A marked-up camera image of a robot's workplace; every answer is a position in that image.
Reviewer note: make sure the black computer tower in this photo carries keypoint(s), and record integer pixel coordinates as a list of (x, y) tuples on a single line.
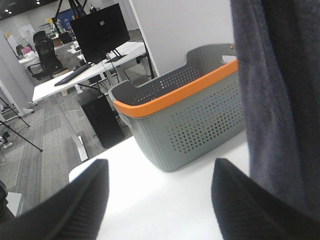
[(101, 117)]

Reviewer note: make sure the grey perforated basket orange rim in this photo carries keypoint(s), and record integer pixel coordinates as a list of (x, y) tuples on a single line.
[(183, 114)]

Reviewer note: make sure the black office chair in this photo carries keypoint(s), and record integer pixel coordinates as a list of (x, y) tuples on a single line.
[(49, 62)]

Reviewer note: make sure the white office desk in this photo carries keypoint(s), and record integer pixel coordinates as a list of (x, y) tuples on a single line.
[(130, 50)]

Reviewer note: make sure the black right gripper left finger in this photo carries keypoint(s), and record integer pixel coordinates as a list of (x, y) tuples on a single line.
[(74, 213)]

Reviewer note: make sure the black computer monitor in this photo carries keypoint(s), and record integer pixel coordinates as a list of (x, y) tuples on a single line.
[(100, 33)]

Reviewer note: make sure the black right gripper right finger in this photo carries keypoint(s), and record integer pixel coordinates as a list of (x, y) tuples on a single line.
[(245, 211)]

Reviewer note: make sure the white partition panel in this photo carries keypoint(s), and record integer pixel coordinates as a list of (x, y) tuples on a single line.
[(171, 28)]

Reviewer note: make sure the black keyboard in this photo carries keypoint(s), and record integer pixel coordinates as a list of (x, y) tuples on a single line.
[(72, 75)]

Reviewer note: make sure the dark navy towel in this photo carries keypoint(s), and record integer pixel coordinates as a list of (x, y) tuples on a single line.
[(277, 44)]

